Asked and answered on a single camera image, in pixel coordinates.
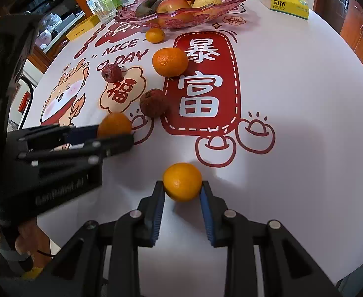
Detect red lychee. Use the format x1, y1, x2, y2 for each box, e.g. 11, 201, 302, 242
101, 63, 122, 83
139, 88, 169, 117

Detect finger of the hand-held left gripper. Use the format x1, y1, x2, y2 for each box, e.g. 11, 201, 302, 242
18, 132, 135, 168
7, 124, 101, 145

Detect wooden kitchen counter cabinet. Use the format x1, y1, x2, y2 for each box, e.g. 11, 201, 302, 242
30, 22, 77, 75

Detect pink plastic bags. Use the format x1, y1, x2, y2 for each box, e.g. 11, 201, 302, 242
34, 12, 63, 50

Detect clear drinking glass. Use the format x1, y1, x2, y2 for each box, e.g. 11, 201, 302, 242
93, 0, 117, 22

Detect flat yellow box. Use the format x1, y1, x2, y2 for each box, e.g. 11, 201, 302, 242
66, 15, 100, 41

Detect red yellow apple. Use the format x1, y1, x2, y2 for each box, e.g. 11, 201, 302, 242
156, 0, 193, 27

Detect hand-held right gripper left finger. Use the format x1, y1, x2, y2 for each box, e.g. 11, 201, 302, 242
42, 180, 165, 297

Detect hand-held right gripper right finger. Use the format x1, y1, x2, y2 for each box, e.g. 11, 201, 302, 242
199, 180, 343, 297

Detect yellow tissue box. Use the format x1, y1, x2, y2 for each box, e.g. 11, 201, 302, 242
260, 0, 310, 21

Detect dark overripe banana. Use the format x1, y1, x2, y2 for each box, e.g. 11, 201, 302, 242
135, 0, 177, 18

